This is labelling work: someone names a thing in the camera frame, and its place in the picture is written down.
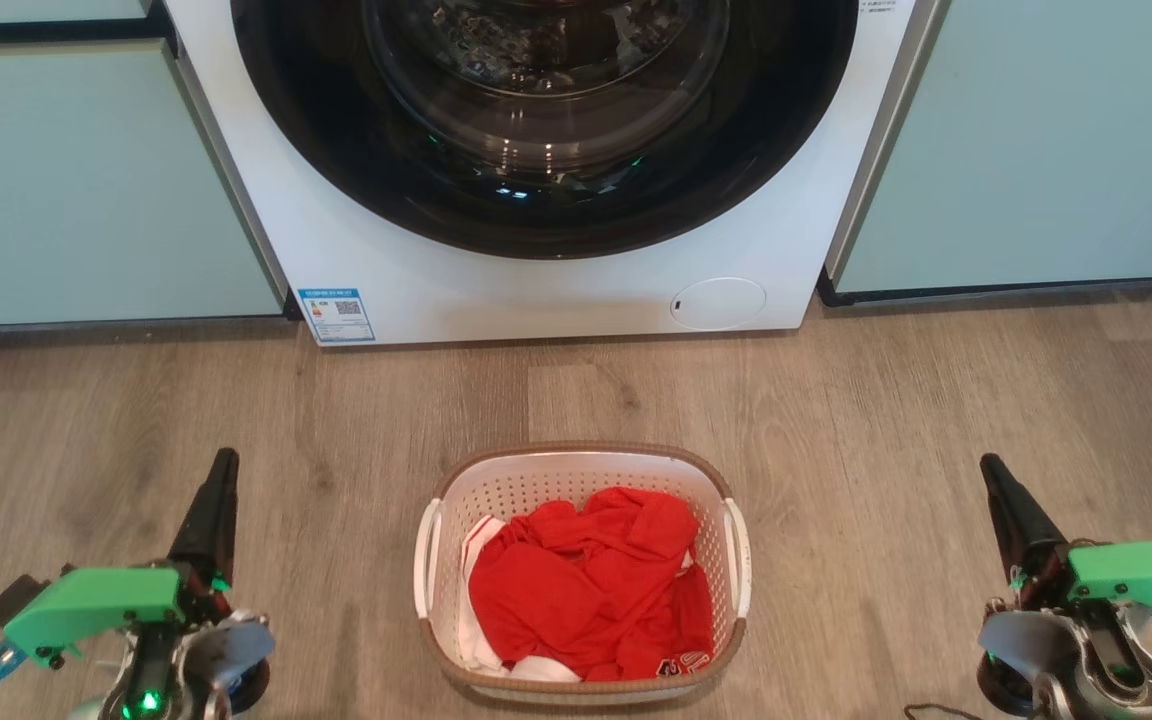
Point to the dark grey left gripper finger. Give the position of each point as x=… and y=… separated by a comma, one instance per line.
x=208, y=520

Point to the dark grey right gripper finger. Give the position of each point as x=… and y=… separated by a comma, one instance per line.
x=1016, y=520

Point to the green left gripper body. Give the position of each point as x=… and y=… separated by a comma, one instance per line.
x=96, y=605

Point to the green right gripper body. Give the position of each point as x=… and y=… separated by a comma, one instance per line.
x=1136, y=575

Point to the white laundry basket brown rim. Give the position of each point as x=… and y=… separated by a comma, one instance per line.
x=536, y=485

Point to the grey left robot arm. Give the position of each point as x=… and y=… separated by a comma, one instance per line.
x=206, y=660

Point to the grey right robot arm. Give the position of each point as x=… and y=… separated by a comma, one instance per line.
x=1046, y=650

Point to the blue energy label sticker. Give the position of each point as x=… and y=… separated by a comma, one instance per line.
x=336, y=315

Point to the white garment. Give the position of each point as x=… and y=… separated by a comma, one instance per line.
x=476, y=655

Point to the large pale green cabinet front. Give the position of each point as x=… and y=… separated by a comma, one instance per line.
x=76, y=190
x=1046, y=140

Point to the round white filter cover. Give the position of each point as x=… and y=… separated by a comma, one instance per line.
x=718, y=304

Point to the red garment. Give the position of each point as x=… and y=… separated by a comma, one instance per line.
x=576, y=590

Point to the black round washer door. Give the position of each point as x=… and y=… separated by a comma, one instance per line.
x=336, y=150

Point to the white front-load washing machine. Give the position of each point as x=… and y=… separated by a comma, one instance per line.
x=536, y=300

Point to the narrow pale green drawer front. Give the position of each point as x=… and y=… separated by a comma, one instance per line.
x=36, y=8

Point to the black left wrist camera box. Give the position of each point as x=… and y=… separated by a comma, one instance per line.
x=16, y=600

